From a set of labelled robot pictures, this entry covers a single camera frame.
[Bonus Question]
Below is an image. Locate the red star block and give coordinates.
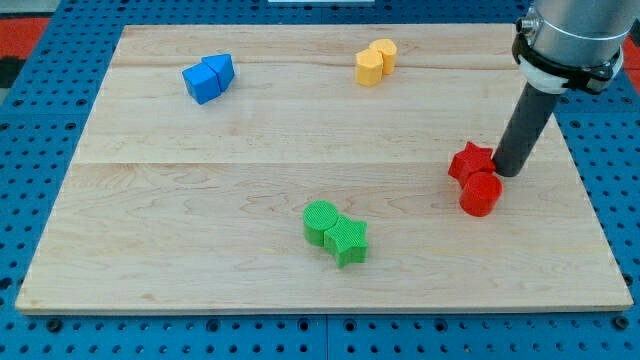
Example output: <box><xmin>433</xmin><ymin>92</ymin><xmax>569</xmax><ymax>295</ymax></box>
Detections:
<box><xmin>448</xmin><ymin>142</ymin><xmax>496</xmax><ymax>188</ymax></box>

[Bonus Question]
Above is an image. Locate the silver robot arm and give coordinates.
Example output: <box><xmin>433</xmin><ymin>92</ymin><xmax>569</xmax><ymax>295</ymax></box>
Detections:
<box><xmin>512</xmin><ymin>0</ymin><xmax>639</xmax><ymax>95</ymax></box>

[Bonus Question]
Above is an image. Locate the green star block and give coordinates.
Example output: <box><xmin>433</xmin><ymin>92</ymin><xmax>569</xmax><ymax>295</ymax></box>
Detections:
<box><xmin>324</xmin><ymin>215</ymin><xmax>368</xmax><ymax>268</ymax></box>

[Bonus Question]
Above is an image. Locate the wooden board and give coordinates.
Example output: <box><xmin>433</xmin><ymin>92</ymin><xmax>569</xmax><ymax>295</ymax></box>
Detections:
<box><xmin>15</xmin><ymin>24</ymin><xmax>633</xmax><ymax>315</ymax></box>

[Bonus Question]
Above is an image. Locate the green cylinder block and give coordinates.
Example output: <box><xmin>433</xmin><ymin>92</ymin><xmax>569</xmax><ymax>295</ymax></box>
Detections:
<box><xmin>302</xmin><ymin>200</ymin><xmax>339</xmax><ymax>247</ymax></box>

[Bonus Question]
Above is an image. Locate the yellow hexagon block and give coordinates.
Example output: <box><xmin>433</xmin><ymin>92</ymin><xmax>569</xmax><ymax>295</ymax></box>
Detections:
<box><xmin>355</xmin><ymin>49</ymin><xmax>383</xmax><ymax>87</ymax></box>

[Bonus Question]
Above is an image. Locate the yellow heart block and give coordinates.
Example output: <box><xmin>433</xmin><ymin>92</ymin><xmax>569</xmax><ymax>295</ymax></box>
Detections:
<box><xmin>369</xmin><ymin>38</ymin><xmax>397</xmax><ymax>75</ymax></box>

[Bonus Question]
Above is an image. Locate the blue cube block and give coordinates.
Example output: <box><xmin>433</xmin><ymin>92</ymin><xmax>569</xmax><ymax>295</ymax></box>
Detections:
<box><xmin>182</xmin><ymin>63</ymin><xmax>221</xmax><ymax>105</ymax></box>

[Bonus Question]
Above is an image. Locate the blue triangle block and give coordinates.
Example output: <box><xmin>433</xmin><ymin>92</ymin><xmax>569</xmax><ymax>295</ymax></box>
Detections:
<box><xmin>202</xmin><ymin>53</ymin><xmax>235</xmax><ymax>92</ymax></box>

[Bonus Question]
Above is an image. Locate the red cylinder block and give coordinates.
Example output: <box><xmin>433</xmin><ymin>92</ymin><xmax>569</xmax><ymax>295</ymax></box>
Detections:
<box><xmin>459</xmin><ymin>172</ymin><xmax>503</xmax><ymax>217</ymax></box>

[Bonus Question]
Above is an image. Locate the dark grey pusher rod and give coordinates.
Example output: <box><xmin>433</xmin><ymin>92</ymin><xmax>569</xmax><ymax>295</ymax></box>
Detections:
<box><xmin>492</xmin><ymin>83</ymin><xmax>560</xmax><ymax>177</ymax></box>

